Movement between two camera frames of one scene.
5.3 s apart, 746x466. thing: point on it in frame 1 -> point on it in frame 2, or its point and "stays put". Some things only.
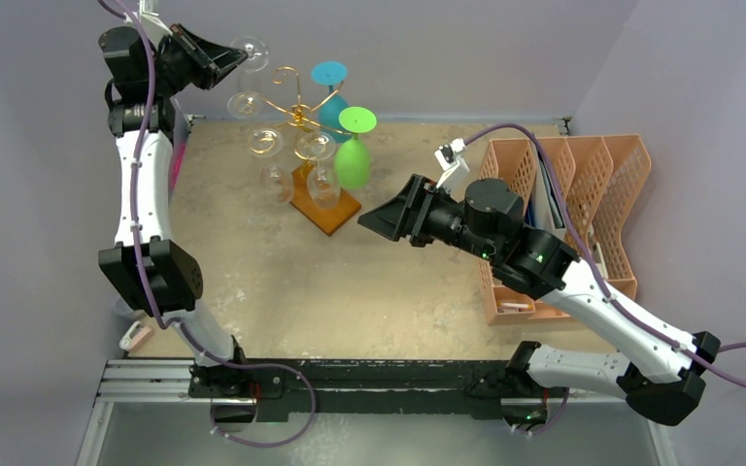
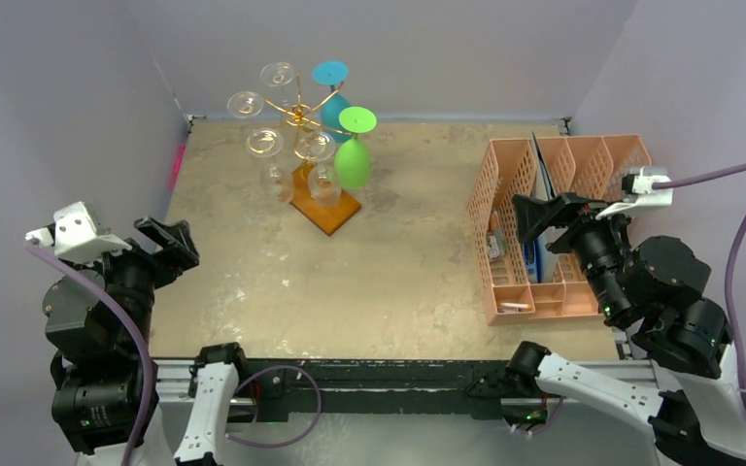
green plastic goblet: x=352 y=159 stays put
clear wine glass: x=244 y=104 stays put
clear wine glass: x=257 y=53 -> x=279 y=74
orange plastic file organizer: x=581 y=184 stays put
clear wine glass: x=322 y=186 stays put
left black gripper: x=210 y=61 -> x=178 y=251
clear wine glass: x=267 y=143 stays put
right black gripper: x=422 y=211 -> x=569 y=222
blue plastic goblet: x=330 y=73 stays put
